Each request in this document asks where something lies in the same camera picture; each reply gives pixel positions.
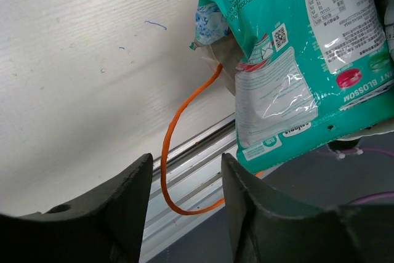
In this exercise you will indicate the aluminium mounting rail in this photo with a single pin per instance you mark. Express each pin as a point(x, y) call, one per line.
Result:
point(194, 181)

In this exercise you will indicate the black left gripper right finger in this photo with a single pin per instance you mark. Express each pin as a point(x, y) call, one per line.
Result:
point(265, 225)

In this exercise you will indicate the teal snack bag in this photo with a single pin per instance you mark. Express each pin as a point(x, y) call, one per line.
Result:
point(303, 72)

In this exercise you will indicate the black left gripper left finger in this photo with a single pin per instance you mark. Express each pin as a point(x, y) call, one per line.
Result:
point(104, 224)

